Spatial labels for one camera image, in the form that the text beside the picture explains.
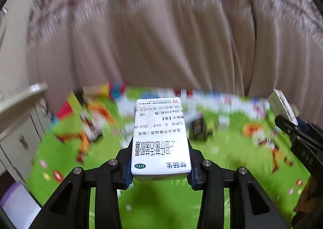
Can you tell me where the white printed box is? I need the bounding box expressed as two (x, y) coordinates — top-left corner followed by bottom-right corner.
(267, 89), (298, 126)

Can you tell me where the white box with purple rim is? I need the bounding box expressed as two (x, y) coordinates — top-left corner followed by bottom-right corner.
(1, 181), (41, 228)

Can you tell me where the white medicine box blue text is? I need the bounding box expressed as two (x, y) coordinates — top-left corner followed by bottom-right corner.
(131, 97), (192, 181)

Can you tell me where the colourful cartoon green bedsheet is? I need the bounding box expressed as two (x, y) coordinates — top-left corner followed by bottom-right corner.
(27, 83), (309, 223)

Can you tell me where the cream ornate dressing table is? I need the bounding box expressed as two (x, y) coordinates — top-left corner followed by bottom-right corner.
(1, 83), (51, 183)

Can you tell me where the beige floral curtain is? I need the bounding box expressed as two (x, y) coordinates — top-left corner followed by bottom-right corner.
(27, 0), (322, 103)

